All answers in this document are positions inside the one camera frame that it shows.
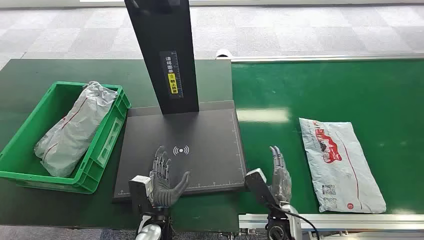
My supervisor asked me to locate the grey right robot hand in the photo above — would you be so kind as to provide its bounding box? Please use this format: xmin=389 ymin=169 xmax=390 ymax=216
xmin=268 ymin=145 xmax=293 ymax=204

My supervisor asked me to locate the black scanner column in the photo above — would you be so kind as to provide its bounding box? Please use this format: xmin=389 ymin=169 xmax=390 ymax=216
xmin=124 ymin=0 xmax=200 ymax=116

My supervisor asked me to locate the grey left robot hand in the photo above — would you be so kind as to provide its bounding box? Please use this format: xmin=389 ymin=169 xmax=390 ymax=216
xmin=149 ymin=145 xmax=192 ymax=208

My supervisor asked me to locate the black scanner platform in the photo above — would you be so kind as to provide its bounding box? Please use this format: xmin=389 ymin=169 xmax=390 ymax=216
xmin=112 ymin=100 xmax=252 ymax=204

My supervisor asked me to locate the plain grey courier bag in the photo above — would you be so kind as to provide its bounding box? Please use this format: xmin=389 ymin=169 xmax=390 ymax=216
xmin=34 ymin=81 xmax=119 ymax=178

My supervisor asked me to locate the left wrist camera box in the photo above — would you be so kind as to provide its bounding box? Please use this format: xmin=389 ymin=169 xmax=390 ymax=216
xmin=128 ymin=175 xmax=155 ymax=215

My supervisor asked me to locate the green conveyor belt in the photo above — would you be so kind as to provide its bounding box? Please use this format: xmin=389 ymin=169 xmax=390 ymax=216
xmin=231 ymin=59 xmax=424 ymax=216

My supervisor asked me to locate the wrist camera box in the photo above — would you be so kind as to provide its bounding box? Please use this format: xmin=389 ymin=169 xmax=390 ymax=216
xmin=244 ymin=168 xmax=280 ymax=209
xmin=128 ymin=175 xmax=155 ymax=215

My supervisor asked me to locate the white conveyor roller end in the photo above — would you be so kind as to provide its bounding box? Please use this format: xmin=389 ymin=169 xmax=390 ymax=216
xmin=215 ymin=48 xmax=234 ymax=61

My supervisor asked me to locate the aluminium conveyor side rail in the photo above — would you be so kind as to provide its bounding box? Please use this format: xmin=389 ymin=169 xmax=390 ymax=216
xmin=238 ymin=213 xmax=424 ymax=233
xmin=228 ymin=52 xmax=424 ymax=64

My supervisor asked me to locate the green plastic crate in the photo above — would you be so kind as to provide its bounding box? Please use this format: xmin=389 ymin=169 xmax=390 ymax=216
xmin=0 ymin=81 xmax=132 ymax=195

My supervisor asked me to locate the yellow and black column label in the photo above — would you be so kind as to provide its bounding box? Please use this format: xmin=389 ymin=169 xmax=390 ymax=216
xmin=159 ymin=50 xmax=184 ymax=100

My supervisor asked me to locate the grey courier bag red print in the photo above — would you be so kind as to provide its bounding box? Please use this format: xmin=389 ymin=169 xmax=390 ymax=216
xmin=298 ymin=117 xmax=387 ymax=215

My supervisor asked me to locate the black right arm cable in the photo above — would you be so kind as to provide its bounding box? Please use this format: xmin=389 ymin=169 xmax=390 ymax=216
xmin=283 ymin=210 xmax=321 ymax=240

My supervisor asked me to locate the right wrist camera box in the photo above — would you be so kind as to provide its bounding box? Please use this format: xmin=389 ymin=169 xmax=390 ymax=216
xmin=244 ymin=168 xmax=280 ymax=209

